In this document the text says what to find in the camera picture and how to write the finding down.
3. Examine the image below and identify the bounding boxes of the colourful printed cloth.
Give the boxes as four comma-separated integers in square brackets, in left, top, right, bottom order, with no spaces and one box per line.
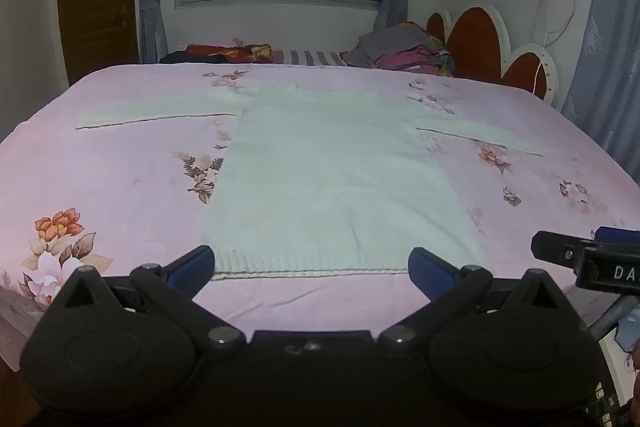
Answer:
[430,36,457,76]

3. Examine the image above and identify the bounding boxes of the pink floral bed sheet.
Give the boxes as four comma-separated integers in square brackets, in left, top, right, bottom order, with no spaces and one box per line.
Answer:
[0,61,640,373]

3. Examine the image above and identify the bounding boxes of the white knit sweater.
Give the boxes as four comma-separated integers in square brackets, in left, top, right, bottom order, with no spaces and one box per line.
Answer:
[75,82,545,280]

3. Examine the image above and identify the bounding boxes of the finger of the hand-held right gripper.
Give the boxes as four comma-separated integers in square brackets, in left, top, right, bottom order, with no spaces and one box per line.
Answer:
[595,226,640,246]
[531,231,597,268]

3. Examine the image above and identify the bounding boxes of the brown scalloped headboard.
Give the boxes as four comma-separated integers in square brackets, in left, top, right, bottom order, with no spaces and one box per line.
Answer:
[426,4,559,108]

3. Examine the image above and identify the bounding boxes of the blue-grey patterned wall curtain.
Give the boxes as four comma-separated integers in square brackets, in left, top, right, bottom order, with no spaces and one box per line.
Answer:
[560,0,640,188]

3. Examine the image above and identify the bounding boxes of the red floral cloth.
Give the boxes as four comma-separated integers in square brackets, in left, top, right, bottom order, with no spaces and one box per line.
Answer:
[186,38,273,64]

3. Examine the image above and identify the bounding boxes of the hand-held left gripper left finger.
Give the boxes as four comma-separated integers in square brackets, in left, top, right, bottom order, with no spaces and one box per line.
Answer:
[54,245,247,351]

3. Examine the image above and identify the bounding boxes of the pink folded clothing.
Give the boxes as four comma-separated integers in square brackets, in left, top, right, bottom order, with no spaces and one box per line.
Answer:
[374,47,451,74]

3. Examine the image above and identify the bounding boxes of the pink grey striped pillow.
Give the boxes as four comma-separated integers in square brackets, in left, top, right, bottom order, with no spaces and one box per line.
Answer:
[272,49,348,66]

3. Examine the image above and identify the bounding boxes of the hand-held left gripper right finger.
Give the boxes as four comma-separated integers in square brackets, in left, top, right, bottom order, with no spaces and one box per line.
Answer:
[378,247,569,352]

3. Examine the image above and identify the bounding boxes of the grey folded clothing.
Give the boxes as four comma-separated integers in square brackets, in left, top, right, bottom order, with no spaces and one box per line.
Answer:
[344,23,437,68]

